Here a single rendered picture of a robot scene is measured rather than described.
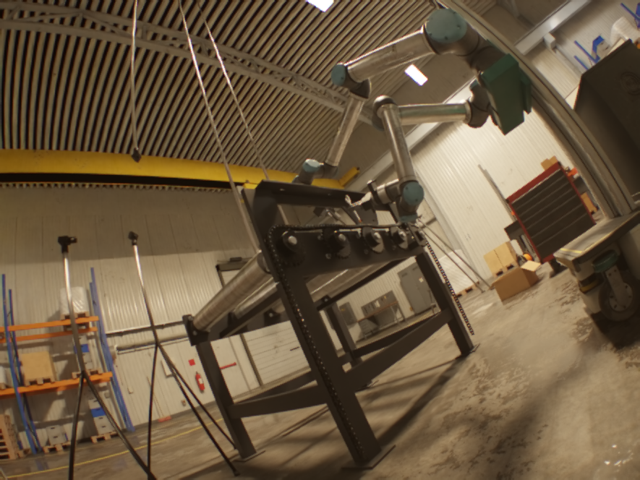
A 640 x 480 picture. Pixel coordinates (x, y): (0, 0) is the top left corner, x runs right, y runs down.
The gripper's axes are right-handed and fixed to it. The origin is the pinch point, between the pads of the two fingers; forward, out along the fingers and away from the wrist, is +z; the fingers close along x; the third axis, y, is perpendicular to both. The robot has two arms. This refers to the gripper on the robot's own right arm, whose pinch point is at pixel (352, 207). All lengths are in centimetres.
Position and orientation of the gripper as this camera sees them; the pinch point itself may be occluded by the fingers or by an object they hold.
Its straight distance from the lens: 163.8
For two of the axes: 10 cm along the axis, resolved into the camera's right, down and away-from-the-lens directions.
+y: 5.1, 8.1, 2.9
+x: 3.5, -5.0, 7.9
